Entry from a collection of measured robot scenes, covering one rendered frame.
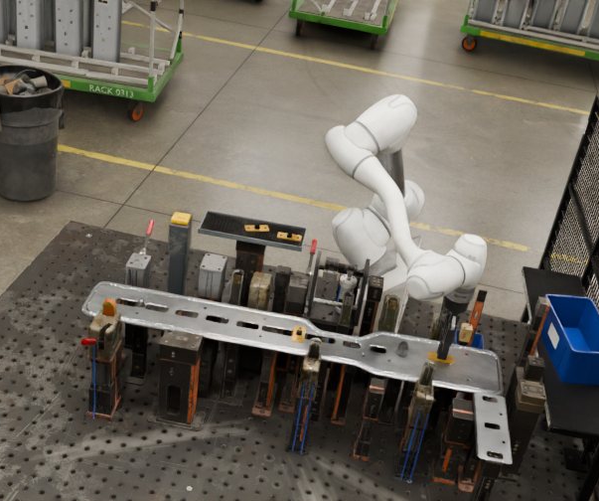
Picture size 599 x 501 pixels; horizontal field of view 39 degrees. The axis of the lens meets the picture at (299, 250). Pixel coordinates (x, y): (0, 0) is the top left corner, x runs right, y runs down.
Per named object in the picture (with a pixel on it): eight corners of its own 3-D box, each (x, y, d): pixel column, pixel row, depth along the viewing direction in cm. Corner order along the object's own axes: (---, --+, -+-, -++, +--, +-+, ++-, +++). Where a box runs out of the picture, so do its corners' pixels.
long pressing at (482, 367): (74, 318, 267) (74, 315, 267) (98, 280, 287) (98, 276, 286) (504, 400, 261) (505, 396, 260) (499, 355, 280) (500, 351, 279)
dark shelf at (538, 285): (548, 432, 249) (551, 425, 247) (521, 271, 325) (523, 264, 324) (622, 447, 248) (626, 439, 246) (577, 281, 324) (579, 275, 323)
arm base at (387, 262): (352, 275, 347) (345, 264, 346) (397, 249, 340) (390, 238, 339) (350, 294, 331) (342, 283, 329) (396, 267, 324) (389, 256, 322)
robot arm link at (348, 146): (349, 167, 266) (381, 141, 268) (313, 133, 274) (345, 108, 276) (354, 187, 277) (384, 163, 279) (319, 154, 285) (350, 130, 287)
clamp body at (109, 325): (81, 419, 271) (80, 331, 251) (96, 390, 283) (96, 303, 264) (113, 425, 270) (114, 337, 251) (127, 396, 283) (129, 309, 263)
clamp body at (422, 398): (387, 480, 265) (409, 398, 247) (389, 453, 275) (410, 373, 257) (415, 485, 265) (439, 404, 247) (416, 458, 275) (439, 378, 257)
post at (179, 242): (162, 324, 317) (167, 225, 294) (167, 312, 324) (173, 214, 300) (182, 327, 317) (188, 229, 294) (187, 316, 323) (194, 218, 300)
